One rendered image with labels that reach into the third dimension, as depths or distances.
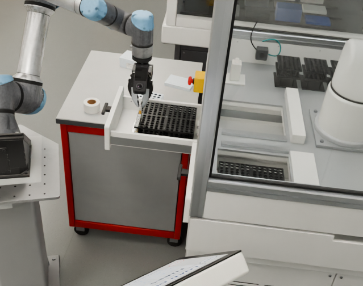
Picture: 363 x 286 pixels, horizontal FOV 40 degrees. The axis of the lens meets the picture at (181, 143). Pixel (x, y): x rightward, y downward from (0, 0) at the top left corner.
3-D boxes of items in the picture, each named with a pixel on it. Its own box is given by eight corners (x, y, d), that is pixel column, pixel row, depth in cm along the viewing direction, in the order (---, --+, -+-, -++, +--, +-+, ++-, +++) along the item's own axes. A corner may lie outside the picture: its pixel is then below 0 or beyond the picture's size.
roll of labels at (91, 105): (87, 103, 219) (87, 96, 216) (102, 106, 217) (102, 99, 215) (80, 112, 213) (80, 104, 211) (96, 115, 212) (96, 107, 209)
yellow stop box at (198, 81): (191, 92, 217) (192, 78, 213) (192, 83, 223) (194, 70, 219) (203, 93, 217) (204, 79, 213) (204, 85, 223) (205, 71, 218)
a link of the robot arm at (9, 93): (-29, 112, 177) (-30, 74, 178) (0, 115, 189) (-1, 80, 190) (-4, 107, 172) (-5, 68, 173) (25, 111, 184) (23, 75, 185)
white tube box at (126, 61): (119, 66, 246) (119, 57, 243) (126, 59, 253) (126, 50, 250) (142, 72, 243) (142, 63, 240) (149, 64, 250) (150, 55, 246)
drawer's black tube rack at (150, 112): (133, 140, 188) (133, 126, 184) (141, 114, 202) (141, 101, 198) (192, 147, 187) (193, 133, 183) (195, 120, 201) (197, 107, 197)
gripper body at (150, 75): (153, 78, 187) (154, 49, 180) (150, 90, 181) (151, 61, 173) (133, 76, 188) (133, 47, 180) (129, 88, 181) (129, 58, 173)
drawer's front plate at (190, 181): (182, 223, 159) (185, 198, 152) (190, 164, 182) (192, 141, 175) (188, 223, 159) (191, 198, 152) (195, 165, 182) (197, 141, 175)
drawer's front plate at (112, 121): (104, 150, 185) (104, 126, 178) (120, 107, 208) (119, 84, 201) (109, 151, 185) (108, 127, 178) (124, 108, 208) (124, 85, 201)
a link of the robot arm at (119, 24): (99, -1, 170) (124, 8, 165) (117, 8, 180) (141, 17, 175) (91, 21, 171) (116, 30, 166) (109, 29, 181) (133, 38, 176)
